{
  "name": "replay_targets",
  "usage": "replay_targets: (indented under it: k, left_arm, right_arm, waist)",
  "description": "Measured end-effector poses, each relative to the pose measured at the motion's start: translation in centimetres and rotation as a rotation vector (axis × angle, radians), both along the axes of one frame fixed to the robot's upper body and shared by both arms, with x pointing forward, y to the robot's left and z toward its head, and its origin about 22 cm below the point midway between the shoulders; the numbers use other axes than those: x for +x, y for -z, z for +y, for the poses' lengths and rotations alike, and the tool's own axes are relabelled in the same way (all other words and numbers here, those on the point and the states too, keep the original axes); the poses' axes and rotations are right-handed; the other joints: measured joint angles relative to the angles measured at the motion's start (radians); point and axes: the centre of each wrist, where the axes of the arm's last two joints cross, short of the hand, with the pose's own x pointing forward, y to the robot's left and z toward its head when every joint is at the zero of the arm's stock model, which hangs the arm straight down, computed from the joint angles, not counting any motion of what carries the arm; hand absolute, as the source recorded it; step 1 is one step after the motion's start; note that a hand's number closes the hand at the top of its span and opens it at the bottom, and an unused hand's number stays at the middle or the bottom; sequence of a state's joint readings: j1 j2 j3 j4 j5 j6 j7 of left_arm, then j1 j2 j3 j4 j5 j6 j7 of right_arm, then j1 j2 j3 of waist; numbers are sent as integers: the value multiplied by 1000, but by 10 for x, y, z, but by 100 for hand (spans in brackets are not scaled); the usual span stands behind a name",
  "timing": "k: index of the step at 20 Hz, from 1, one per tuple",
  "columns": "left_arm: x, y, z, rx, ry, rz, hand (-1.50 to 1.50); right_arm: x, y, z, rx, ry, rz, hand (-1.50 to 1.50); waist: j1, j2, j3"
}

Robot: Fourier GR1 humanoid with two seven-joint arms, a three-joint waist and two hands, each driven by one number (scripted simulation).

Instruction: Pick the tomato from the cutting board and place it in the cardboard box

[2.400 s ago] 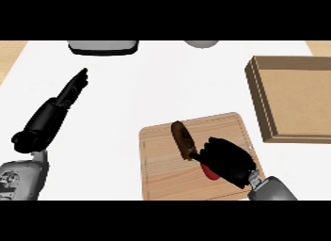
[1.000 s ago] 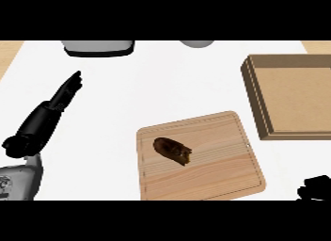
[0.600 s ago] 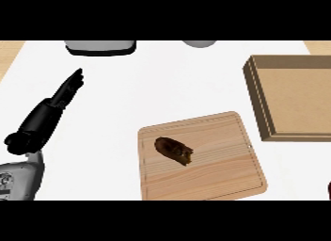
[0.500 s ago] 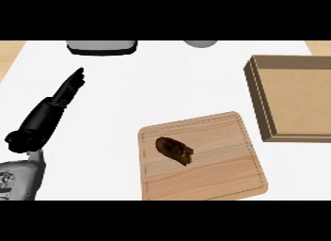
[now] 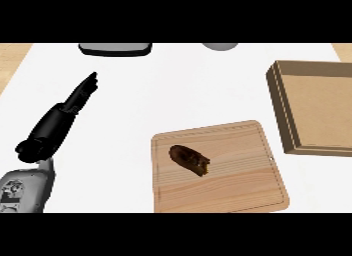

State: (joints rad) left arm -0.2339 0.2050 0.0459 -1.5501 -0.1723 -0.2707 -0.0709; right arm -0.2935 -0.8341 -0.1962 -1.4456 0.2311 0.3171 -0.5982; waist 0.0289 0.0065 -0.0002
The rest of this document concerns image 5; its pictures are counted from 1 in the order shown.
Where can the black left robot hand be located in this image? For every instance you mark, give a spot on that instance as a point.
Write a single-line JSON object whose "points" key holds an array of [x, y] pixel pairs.
{"points": [[48, 131]]}

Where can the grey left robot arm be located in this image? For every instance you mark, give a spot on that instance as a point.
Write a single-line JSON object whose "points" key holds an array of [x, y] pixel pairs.
{"points": [[21, 190]]}

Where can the dark brown shrivelled tomato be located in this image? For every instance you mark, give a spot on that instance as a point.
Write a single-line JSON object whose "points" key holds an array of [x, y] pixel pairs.
{"points": [[188, 159]]}

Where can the pale wooden cutting board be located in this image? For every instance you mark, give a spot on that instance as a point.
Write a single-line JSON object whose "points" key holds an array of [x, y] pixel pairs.
{"points": [[217, 170]]}

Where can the brown cardboard box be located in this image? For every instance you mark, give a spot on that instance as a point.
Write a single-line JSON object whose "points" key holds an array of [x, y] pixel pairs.
{"points": [[321, 110]]}

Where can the grey rounded object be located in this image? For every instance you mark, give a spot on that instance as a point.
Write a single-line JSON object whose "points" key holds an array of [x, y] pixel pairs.
{"points": [[220, 46]]}

